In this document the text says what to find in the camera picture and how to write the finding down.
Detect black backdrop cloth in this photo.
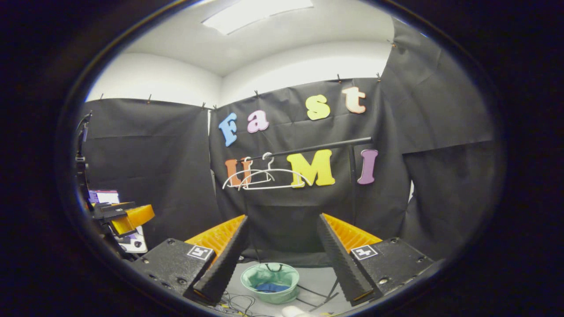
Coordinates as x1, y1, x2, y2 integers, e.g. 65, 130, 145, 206
79, 18, 505, 267

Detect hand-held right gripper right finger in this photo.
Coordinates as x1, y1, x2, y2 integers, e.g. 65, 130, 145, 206
316, 213, 434, 306

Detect row of black backdrop clips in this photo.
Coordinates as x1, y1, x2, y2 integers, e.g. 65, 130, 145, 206
98, 41, 396, 111

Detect white rounded object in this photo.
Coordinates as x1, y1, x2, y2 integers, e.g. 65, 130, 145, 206
282, 306, 318, 317

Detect blue corduroy jacket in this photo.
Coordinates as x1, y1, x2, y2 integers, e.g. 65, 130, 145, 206
255, 282, 291, 294

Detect white and purple screen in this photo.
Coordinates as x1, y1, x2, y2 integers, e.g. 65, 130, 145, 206
88, 190, 120, 204

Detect green laundry hamper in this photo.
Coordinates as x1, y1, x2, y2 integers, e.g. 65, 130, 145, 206
241, 262, 300, 304

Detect black floor cables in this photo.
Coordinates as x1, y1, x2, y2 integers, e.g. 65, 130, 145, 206
218, 291, 258, 317

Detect white clothes hanger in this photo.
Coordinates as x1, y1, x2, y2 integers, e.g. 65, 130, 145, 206
238, 152, 314, 191
223, 156, 276, 190

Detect ceiling light panel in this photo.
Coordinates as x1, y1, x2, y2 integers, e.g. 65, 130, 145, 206
202, 0, 314, 36

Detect black clothes rack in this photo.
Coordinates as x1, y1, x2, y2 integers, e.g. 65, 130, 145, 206
245, 136, 373, 265

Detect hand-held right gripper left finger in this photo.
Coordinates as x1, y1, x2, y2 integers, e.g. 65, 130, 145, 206
132, 214, 249, 306

